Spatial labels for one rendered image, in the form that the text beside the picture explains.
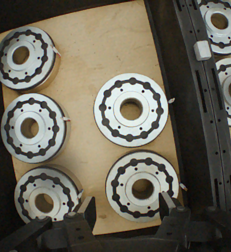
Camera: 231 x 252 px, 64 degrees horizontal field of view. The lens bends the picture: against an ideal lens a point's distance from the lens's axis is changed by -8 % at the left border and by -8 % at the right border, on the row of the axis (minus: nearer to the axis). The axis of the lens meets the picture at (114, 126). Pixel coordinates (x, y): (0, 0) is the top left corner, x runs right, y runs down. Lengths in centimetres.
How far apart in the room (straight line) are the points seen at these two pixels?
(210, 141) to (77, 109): 19
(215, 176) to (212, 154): 2
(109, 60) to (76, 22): 9
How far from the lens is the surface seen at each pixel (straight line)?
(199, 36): 24
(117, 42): 33
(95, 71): 31
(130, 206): 29
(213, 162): 22
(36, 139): 29
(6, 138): 32
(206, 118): 22
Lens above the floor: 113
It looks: 87 degrees down
